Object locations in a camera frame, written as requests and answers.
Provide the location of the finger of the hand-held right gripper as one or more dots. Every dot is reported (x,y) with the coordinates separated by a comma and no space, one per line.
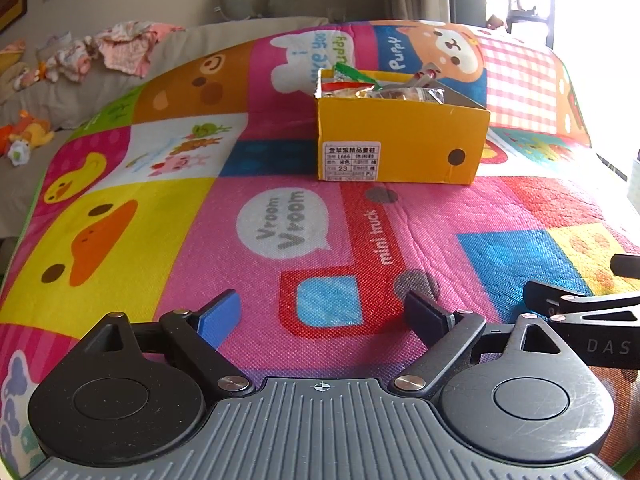
(542,292)
(627,266)

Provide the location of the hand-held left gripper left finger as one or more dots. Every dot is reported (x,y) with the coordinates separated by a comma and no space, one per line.
(220,317)

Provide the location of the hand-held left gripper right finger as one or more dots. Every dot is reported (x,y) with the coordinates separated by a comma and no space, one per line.
(425,317)

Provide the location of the yellow cardboard box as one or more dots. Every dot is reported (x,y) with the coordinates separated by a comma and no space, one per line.
(400,145)

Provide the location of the clear golden cake packet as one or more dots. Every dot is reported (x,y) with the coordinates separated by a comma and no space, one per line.
(415,95)

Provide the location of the clear granola bar packet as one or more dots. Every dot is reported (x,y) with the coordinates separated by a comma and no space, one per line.
(350,94)

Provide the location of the clear brown biscuit packet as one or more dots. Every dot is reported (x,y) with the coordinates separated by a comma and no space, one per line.
(424,75)

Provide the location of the green topped snack packet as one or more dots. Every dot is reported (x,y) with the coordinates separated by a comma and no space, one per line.
(350,74)

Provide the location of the cartoon printed play mat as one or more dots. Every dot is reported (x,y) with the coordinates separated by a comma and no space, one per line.
(200,260)

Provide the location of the white basket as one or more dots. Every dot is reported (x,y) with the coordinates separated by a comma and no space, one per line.
(633,177)

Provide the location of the small white plush toy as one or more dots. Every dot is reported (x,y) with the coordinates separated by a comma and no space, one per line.
(20,152)

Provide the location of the orange yellow plush toy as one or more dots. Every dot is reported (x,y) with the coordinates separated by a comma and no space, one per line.
(32,130)

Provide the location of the grey sofa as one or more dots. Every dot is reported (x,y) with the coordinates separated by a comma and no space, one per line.
(65,100)

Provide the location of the dark wooden chair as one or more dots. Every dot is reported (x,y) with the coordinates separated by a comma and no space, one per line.
(525,15)

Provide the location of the pink clothing pile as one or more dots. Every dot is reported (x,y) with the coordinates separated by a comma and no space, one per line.
(120,47)

